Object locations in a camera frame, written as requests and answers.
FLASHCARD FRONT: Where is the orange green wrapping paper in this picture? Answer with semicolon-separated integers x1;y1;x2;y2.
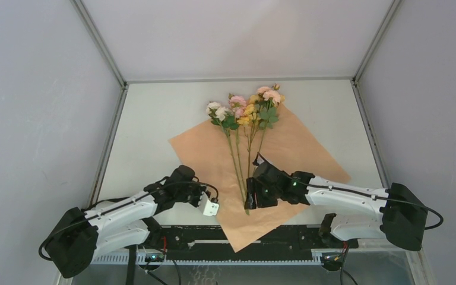
169;106;351;233

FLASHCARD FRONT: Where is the yellow fake flower stem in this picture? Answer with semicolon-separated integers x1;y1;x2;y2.
233;94;260;176

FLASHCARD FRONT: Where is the white fake flower stem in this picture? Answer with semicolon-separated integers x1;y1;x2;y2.
206;102;247;206

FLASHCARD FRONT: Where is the pink fake flower stem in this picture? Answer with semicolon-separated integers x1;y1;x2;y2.
256;83;285;152
229;93;247;201

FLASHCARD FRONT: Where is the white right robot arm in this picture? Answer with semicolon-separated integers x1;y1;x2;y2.
244;154;444;251

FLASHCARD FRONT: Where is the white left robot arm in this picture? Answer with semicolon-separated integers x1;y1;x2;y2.
38;165;219;278

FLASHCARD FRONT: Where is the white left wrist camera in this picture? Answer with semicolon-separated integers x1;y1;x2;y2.
198;193;219;217

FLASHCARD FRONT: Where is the black mounting base rail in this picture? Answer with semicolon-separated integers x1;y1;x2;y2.
123;224;359;262

